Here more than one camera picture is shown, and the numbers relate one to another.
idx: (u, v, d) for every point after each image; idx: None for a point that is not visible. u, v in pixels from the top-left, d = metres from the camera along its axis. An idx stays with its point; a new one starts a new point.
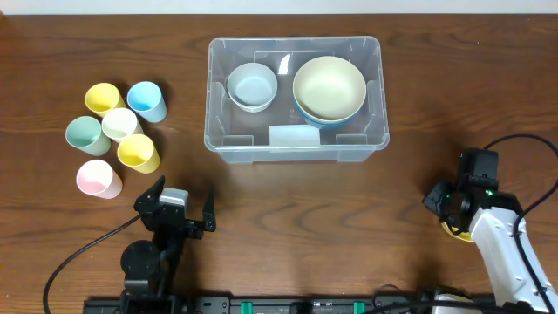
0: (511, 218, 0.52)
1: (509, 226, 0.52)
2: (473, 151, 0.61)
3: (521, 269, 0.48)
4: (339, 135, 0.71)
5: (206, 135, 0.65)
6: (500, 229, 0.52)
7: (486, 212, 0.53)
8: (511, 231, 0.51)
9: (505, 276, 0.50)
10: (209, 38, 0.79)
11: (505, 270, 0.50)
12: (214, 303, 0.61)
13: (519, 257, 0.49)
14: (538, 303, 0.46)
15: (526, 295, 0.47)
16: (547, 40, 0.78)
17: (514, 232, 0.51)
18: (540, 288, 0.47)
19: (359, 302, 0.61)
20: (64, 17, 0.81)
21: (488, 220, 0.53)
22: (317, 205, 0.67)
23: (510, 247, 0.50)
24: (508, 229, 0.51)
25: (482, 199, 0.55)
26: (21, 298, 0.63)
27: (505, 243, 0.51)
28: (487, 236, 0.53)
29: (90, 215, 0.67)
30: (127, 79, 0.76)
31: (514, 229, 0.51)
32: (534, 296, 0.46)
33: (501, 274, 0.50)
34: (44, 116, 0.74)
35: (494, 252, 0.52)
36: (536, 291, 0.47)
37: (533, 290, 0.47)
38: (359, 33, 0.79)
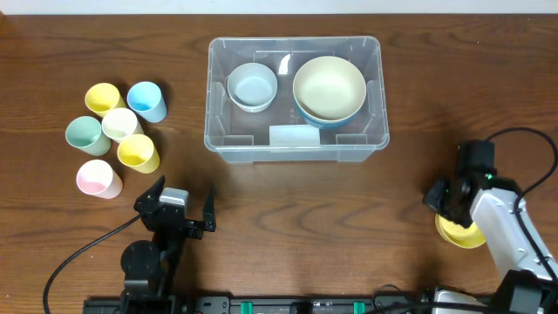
0: (510, 195, 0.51)
1: (509, 203, 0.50)
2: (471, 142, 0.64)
3: (524, 242, 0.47)
4: (339, 135, 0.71)
5: (206, 135, 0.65)
6: (500, 207, 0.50)
7: (487, 191, 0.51)
8: (511, 208, 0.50)
9: (506, 251, 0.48)
10: (209, 38, 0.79)
11: (506, 245, 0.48)
12: (214, 303, 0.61)
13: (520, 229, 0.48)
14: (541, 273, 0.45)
15: (528, 266, 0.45)
16: (547, 40, 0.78)
17: (514, 208, 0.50)
18: (542, 258, 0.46)
19: (359, 302, 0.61)
20: (64, 17, 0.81)
21: (489, 199, 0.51)
22: (317, 205, 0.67)
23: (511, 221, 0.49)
24: (509, 208, 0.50)
25: (482, 181, 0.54)
26: (21, 298, 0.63)
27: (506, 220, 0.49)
28: (487, 215, 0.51)
29: (90, 215, 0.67)
30: (128, 79, 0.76)
31: (514, 205, 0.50)
32: (537, 267, 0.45)
33: (504, 249, 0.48)
34: (44, 115, 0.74)
35: (496, 228, 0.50)
36: (538, 262, 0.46)
37: (534, 260, 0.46)
38: (359, 33, 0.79)
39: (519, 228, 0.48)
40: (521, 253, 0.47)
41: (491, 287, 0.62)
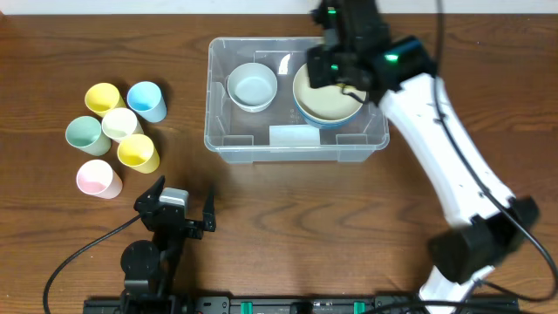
0: (434, 97, 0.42)
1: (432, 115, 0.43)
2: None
3: (466, 175, 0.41)
4: (339, 135, 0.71)
5: (206, 135, 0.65)
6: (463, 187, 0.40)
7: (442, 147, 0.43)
8: (436, 114, 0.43)
9: (452, 180, 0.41)
10: (209, 38, 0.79)
11: (454, 187, 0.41)
12: (214, 303, 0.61)
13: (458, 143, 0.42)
14: (488, 203, 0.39)
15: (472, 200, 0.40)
16: (547, 40, 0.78)
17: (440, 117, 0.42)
18: (486, 189, 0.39)
19: (359, 302, 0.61)
20: (64, 16, 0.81)
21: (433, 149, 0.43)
22: (317, 205, 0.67)
23: (440, 135, 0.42)
24: (432, 115, 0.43)
25: (384, 68, 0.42)
26: (21, 297, 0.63)
27: (445, 157, 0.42)
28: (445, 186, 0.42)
29: (90, 215, 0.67)
30: (128, 79, 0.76)
31: (440, 112, 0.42)
32: (480, 198, 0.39)
33: (455, 181, 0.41)
34: (44, 115, 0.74)
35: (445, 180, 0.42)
36: (481, 193, 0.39)
37: (477, 190, 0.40)
38: None
39: (459, 137, 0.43)
40: (462, 184, 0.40)
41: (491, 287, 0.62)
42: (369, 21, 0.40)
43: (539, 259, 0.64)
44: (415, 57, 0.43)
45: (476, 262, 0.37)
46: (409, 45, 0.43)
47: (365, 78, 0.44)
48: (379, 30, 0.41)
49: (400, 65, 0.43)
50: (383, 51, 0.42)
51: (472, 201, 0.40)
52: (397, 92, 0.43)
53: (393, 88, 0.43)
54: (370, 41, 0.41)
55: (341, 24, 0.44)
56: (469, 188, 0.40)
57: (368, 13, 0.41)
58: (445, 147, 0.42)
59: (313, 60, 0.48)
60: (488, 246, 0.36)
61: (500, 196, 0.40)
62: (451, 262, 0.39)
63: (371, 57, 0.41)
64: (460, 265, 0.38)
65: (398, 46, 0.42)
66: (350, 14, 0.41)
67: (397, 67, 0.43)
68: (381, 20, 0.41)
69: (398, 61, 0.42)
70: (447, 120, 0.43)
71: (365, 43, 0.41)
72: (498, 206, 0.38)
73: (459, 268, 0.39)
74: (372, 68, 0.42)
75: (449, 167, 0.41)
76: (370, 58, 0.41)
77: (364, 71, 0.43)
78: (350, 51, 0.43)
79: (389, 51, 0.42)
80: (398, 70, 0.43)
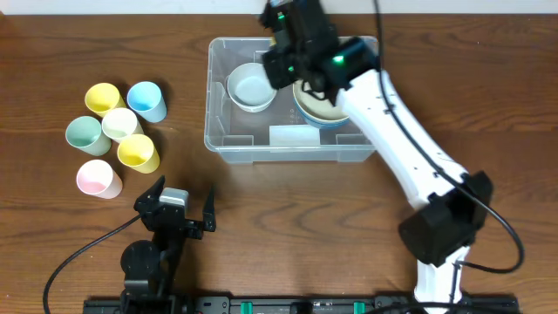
0: (381, 90, 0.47)
1: (382, 106, 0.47)
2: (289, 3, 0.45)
3: (418, 159, 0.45)
4: (339, 135, 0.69)
5: (206, 135, 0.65)
6: (418, 168, 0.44)
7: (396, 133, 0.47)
8: (385, 105, 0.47)
9: (408, 166, 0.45)
10: (209, 38, 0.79)
11: (411, 173, 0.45)
12: (214, 303, 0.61)
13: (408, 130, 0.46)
14: (443, 182, 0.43)
15: (427, 180, 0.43)
16: (547, 40, 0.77)
17: (389, 107, 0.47)
18: (438, 168, 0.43)
19: (359, 302, 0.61)
20: (64, 17, 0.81)
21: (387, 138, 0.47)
22: (317, 205, 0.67)
23: (391, 124, 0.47)
24: (382, 107, 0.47)
25: (335, 69, 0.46)
26: (21, 297, 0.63)
27: (398, 145, 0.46)
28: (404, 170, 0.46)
29: (91, 215, 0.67)
30: (128, 79, 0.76)
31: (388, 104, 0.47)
32: (435, 177, 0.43)
33: (412, 167, 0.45)
34: (44, 115, 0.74)
35: (403, 166, 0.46)
36: (435, 172, 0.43)
37: (431, 171, 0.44)
38: (359, 33, 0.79)
39: (408, 124, 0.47)
40: (418, 167, 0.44)
41: (491, 287, 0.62)
42: (316, 26, 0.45)
43: (539, 259, 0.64)
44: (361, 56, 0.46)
45: (440, 238, 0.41)
46: (356, 48, 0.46)
47: (317, 79, 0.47)
48: (327, 34, 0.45)
49: (347, 66, 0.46)
50: (331, 52, 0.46)
51: (427, 181, 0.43)
52: (349, 89, 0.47)
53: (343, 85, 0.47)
54: (318, 44, 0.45)
55: (292, 29, 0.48)
56: (424, 170, 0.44)
57: (316, 17, 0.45)
58: (397, 134, 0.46)
59: (270, 63, 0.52)
60: (447, 220, 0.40)
61: (454, 174, 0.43)
62: (421, 247, 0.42)
63: (321, 60, 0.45)
64: (430, 247, 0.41)
65: (343, 50, 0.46)
66: (299, 19, 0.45)
67: (344, 68, 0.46)
68: (328, 23, 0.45)
69: (343, 62, 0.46)
70: (396, 110, 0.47)
71: (316, 46, 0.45)
72: (451, 180, 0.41)
73: (430, 249, 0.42)
74: (323, 71, 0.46)
75: (404, 152, 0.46)
76: (320, 62, 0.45)
77: (316, 73, 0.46)
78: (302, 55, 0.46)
79: (336, 54, 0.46)
80: (346, 70, 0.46)
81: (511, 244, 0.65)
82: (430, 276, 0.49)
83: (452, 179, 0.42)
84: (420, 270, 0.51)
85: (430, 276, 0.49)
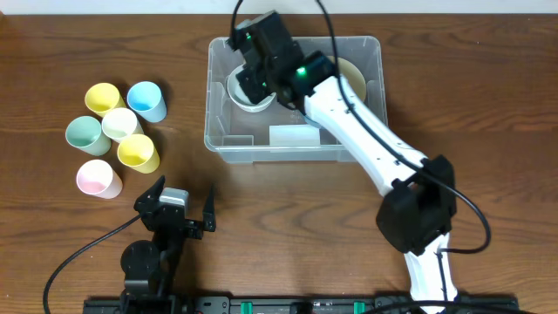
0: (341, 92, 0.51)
1: (343, 106, 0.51)
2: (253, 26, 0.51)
3: (381, 150, 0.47)
4: None
5: (206, 135, 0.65)
6: (382, 160, 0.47)
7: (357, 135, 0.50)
8: (346, 106, 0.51)
9: (372, 157, 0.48)
10: (209, 38, 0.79)
11: (375, 165, 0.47)
12: (214, 303, 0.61)
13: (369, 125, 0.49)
14: (404, 168, 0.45)
15: (389, 168, 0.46)
16: (547, 40, 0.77)
17: (349, 107, 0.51)
18: (400, 156, 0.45)
19: (359, 302, 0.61)
20: (64, 16, 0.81)
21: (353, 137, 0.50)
22: (317, 205, 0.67)
23: (351, 121, 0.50)
24: (343, 107, 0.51)
25: (298, 82, 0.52)
26: (21, 297, 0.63)
27: (362, 139, 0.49)
28: (370, 164, 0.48)
29: (91, 215, 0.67)
30: (128, 79, 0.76)
31: (348, 104, 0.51)
32: (397, 166, 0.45)
33: (376, 157, 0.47)
34: (44, 115, 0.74)
35: (367, 159, 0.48)
36: (397, 160, 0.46)
37: (393, 160, 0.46)
38: (359, 33, 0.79)
39: (369, 119, 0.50)
40: (380, 158, 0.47)
41: (491, 287, 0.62)
42: (281, 45, 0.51)
43: (539, 259, 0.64)
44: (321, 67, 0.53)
45: (410, 223, 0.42)
46: (317, 60, 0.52)
47: (285, 92, 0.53)
48: (289, 51, 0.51)
49: (309, 77, 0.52)
50: (294, 67, 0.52)
51: (390, 169, 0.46)
52: (312, 96, 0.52)
53: (309, 94, 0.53)
54: (282, 61, 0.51)
55: (257, 46, 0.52)
56: (386, 160, 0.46)
57: (279, 37, 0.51)
58: (358, 132, 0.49)
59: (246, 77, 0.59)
60: (414, 205, 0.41)
61: (414, 159, 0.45)
62: (396, 233, 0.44)
63: (287, 76, 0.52)
64: (402, 232, 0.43)
65: (306, 62, 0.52)
66: (264, 39, 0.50)
67: (307, 79, 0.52)
68: (290, 40, 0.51)
69: (307, 73, 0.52)
70: (356, 109, 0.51)
71: (282, 62, 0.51)
72: (411, 167, 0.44)
73: (402, 235, 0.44)
74: (289, 84, 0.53)
75: (367, 145, 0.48)
76: (287, 76, 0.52)
77: (283, 86, 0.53)
78: (270, 70, 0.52)
79: (299, 67, 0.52)
80: (309, 80, 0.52)
81: (511, 244, 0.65)
82: (418, 271, 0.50)
83: (413, 164, 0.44)
84: (411, 268, 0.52)
85: (418, 270, 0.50)
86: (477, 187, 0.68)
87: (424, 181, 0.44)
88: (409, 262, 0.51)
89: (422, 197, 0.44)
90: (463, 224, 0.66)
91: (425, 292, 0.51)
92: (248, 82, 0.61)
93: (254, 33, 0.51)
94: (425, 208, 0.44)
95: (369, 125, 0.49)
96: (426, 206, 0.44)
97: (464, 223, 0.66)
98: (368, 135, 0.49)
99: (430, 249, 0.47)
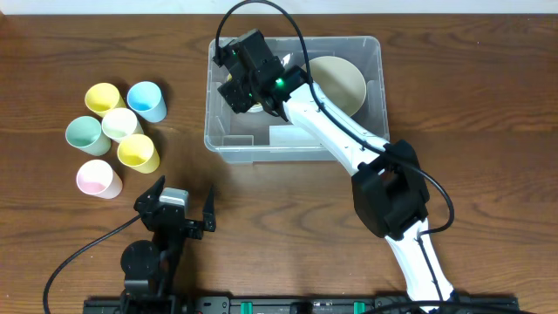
0: (312, 93, 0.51)
1: (313, 105, 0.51)
2: (239, 44, 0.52)
3: (348, 139, 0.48)
4: None
5: (206, 135, 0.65)
6: (350, 149, 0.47)
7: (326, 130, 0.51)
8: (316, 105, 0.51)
9: (342, 148, 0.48)
10: (209, 38, 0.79)
11: (345, 155, 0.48)
12: (214, 303, 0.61)
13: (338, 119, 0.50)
14: (370, 153, 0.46)
15: (357, 156, 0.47)
16: (547, 40, 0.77)
17: (319, 105, 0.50)
18: (365, 142, 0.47)
19: (359, 302, 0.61)
20: (64, 16, 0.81)
21: (324, 133, 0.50)
22: (317, 205, 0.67)
23: (323, 119, 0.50)
24: (314, 105, 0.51)
25: (276, 92, 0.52)
26: (21, 297, 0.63)
27: (331, 133, 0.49)
28: (340, 155, 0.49)
29: (91, 215, 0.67)
30: (128, 79, 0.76)
31: (319, 103, 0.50)
32: (364, 153, 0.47)
33: (344, 148, 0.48)
34: (44, 115, 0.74)
35: (337, 152, 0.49)
36: (362, 146, 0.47)
37: (359, 147, 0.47)
38: (359, 33, 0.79)
39: (336, 114, 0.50)
40: (348, 146, 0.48)
41: (491, 287, 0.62)
42: (262, 60, 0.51)
43: (539, 259, 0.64)
44: (298, 77, 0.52)
45: (378, 206, 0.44)
46: (296, 71, 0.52)
47: (268, 101, 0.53)
48: (272, 63, 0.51)
49: (289, 86, 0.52)
50: (273, 77, 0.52)
51: (357, 156, 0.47)
52: (288, 101, 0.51)
53: (284, 99, 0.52)
54: (265, 73, 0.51)
55: (242, 63, 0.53)
56: (353, 147, 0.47)
57: (261, 51, 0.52)
58: (329, 127, 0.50)
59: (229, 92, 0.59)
60: (380, 187, 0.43)
61: (377, 144, 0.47)
62: (369, 215, 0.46)
63: (268, 86, 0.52)
64: (371, 213, 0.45)
65: (284, 73, 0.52)
66: (248, 54, 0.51)
67: (285, 89, 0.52)
68: (272, 54, 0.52)
69: (284, 83, 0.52)
70: (327, 107, 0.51)
71: (263, 75, 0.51)
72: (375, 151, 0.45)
73: (375, 216, 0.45)
74: (270, 93, 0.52)
75: (335, 138, 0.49)
76: (268, 86, 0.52)
77: (265, 96, 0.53)
78: (254, 83, 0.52)
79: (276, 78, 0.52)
80: (287, 90, 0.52)
81: (511, 244, 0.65)
82: (406, 263, 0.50)
83: (377, 148, 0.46)
84: (401, 264, 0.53)
85: (405, 262, 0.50)
86: (476, 187, 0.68)
87: (393, 168, 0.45)
88: (398, 257, 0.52)
89: (395, 183, 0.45)
90: (463, 224, 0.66)
91: (418, 287, 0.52)
92: (236, 95, 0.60)
93: (239, 49, 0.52)
94: (398, 193, 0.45)
95: (336, 119, 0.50)
96: (398, 191, 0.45)
97: (464, 223, 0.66)
98: (336, 128, 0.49)
99: (409, 235, 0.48)
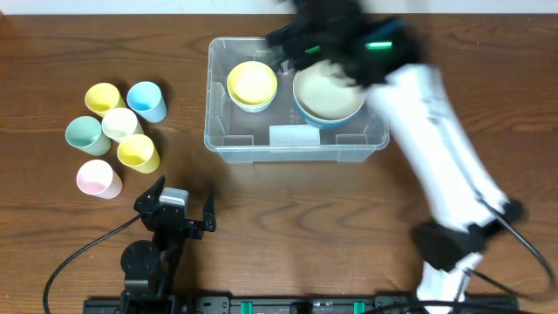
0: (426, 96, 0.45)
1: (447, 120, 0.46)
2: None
3: (472, 180, 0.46)
4: (339, 135, 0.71)
5: (206, 135, 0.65)
6: (466, 195, 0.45)
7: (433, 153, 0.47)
8: (434, 121, 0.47)
9: (447, 186, 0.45)
10: (209, 38, 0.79)
11: (448, 201, 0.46)
12: (214, 303, 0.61)
13: (465, 163, 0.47)
14: (482, 208, 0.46)
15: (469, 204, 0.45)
16: (547, 40, 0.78)
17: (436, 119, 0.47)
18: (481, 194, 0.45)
19: (359, 302, 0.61)
20: (64, 16, 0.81)
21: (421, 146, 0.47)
22: (317, 205, 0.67)
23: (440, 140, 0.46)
24: (434, 122, 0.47)
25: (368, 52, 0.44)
26: (21, 297, 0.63)
27: (449, 161, 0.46)
28: (430, 183, 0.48)
29: (91, 215, 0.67)
30: (128, 79, 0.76)
31: (437, 119, 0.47)
32: (476, 203, 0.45)
33: (462, 190, 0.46)
34: (44, 115, 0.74)
35: (431, 176, 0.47)
36: (477, 197, 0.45)
37: (474, 197, 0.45)
38: None
39: (452, 137, 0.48)
40: (459, 187, 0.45)
41: (491, 287, 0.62)
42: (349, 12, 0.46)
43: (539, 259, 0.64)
44: (404, 45, 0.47)
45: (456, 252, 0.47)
46: (391, 25, 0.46)
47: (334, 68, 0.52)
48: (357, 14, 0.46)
49: (391, 55, 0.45)
50: (364, 34, 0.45)
51: (459, 204, 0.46)
52: (386, 91, 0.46)
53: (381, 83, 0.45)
54: (350, 22, 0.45)
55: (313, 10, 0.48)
56: (467, 194, 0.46)
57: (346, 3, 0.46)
58: (438, 153, 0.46)
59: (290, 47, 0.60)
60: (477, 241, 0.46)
61: (494, 201, 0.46)
62: (434, 258, 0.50)
63: (353, 42, 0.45)
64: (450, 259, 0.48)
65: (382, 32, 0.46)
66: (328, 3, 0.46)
67: (391, 55, 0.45)
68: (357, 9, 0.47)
69: (390, 48, 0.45)
70: (453, 127, 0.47)
71: (346, 24, 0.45)
72: (484, 205, 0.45)
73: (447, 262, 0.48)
74: (353, 48, 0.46)
75: (439, 171, 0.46)
76: (351, 40, 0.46)
77: (345, 55, 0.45)
78: (330, 32, 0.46)
79: (372, 40, 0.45)
80: (391, 57, 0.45)
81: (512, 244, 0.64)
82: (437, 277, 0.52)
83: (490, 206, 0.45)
84: (428, 275, 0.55)
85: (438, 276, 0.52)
86: None
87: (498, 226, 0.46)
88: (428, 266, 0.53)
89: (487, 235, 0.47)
90: None
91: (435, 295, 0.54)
92: (293, 51, 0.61)
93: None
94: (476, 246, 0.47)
95: (459, 152, 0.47)
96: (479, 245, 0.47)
97: None
98: (454, 160, 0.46)
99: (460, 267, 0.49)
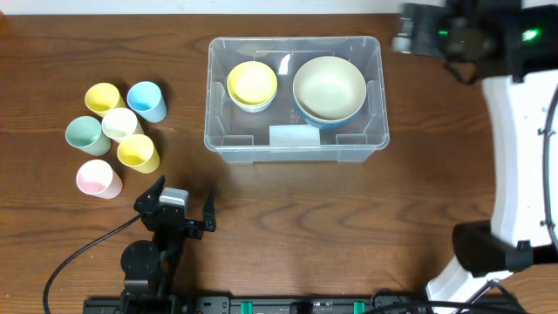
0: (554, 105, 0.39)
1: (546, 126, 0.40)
2: None
3: (546, 201, 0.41)
4: (339, 135, 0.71)
5: (206, 135, 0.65)
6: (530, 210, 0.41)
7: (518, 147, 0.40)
8: (543, 126, 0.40)
9: (520, 195, 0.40)
10: (209, 38, 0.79)
11: (516, 201, 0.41)
12: (214, 303, 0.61)
13: (551, 180, 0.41)
14: (543, 235, 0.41)
15: (533, 224, 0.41)
16: None
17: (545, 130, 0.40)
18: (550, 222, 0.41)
19: (359, 302, 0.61)
20: (64, 17, 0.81)
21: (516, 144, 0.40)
22: (317, 205, 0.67)
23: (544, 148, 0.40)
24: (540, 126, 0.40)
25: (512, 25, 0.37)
26: (20, 298, 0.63)
27: (538, 170, 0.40)
28: (508, 189, 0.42)
29: (91, 215, 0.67)
30: (128, 79, 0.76)
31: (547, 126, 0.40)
32: (539, 227, 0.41)
33: (535, 205, 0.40)
34: (44, 115, 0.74)
35: (509, 180, 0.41)
36: (544, 222, 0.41)
37: (540, 219, 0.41)
38: (359, 33, 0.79)
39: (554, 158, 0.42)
40: (529, 206, 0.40)
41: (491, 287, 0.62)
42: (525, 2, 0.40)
43: None
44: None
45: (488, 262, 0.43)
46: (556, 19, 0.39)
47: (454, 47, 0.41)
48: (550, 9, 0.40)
49: (535, 47, 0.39)
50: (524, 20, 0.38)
51: (530, 224, 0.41)
52: (515, 84, 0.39)
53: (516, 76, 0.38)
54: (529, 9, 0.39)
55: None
56: (535, 211, 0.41)
57: None
58: (532, 159, 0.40)
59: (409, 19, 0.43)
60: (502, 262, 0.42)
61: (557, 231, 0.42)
62: (470, 255, 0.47)
63: (498, 15, 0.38)
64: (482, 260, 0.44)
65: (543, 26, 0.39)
66: None
67: (534, 46, 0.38)
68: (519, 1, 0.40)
69: (536, 38, 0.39)
70: (553, 138, 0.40)
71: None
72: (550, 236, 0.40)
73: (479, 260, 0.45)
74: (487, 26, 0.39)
75: (526, 174, 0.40)
76: (492, 15, 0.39)
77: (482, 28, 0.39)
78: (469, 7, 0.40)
79: (528, 30, 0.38)
80: (535, 47, 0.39)
81: None
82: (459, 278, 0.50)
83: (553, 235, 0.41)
84: (448, 273, 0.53)
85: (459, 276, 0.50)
86: (476, 187, 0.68)
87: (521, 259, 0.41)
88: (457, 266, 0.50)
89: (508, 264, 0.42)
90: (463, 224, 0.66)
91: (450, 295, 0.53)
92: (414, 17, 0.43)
93: None
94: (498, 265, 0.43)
95: (552, 169, 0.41)
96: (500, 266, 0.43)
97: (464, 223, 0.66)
98: (546, 174, 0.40)
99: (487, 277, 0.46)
